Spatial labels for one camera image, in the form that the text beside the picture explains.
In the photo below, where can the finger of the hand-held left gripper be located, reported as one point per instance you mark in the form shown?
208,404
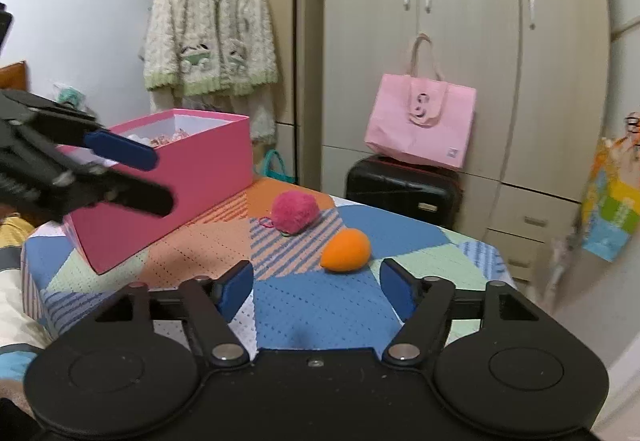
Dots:
145,196
125,150

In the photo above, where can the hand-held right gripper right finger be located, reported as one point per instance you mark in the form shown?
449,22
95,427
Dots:
397,288

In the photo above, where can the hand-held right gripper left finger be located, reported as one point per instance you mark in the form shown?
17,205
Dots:
237,291

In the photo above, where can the pink cardboard box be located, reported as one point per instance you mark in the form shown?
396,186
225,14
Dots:
175,191

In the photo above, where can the orange makeup sponge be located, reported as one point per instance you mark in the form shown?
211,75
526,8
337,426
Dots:
345,248

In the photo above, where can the yellow cloth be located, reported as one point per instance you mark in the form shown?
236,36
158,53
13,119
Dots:
15,227

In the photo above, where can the patchwork blanket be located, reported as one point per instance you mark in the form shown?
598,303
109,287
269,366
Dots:
320,306

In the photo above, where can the wooden headboard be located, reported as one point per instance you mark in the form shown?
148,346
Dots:
12,76

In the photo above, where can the black suitcase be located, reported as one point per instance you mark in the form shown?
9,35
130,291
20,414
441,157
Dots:
395,191

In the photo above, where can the cream fluffy garment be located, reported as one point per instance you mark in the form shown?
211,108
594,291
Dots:
260,116

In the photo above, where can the cream green fluffy cardigan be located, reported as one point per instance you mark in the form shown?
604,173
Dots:
200,21

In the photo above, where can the pink tote bag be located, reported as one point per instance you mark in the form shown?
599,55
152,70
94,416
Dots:
420,136

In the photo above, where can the cream and blue quilt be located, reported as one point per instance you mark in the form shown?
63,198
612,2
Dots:
15,311

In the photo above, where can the white hanging plastic bag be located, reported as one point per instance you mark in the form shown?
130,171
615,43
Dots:
562,271

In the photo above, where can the colourful gift bag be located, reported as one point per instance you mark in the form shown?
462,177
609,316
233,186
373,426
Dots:
610,221

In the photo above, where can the grey wood-grain wardrobe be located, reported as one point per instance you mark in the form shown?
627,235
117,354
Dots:
475,46

